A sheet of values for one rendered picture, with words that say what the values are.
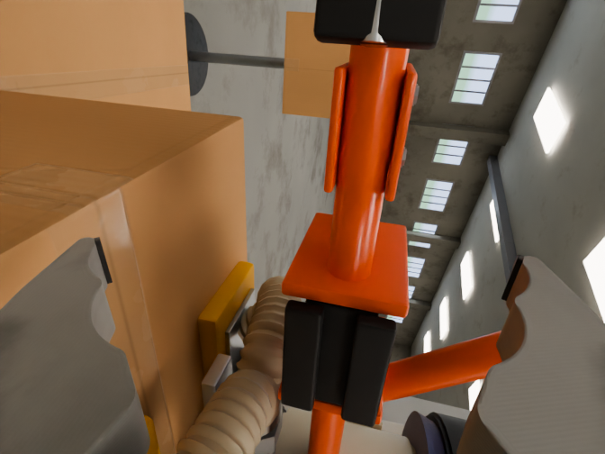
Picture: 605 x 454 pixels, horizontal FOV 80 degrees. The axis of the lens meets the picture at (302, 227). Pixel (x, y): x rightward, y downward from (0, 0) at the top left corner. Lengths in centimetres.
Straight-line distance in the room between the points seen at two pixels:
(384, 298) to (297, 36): 156
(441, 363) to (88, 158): 25
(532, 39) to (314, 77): 788
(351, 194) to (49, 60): 65
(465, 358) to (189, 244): 21
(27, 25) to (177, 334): 55
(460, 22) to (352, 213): 881
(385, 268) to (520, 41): 913
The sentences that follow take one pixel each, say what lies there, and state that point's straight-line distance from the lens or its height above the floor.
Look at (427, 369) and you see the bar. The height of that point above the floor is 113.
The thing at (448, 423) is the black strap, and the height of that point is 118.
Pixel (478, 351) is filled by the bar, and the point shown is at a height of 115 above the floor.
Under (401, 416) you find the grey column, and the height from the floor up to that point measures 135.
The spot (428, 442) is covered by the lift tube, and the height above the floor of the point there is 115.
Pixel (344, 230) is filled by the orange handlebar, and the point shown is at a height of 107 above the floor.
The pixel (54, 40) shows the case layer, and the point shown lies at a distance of 76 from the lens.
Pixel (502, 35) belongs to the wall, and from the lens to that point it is 917.
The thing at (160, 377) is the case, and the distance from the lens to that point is 31.
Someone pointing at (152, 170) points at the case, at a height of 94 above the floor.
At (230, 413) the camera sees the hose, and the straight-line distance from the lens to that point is 24.
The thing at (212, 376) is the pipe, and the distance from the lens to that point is 30.
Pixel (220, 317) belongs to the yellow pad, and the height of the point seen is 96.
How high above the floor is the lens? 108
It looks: 10 degrees down
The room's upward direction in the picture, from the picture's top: 99 degrees clockwise
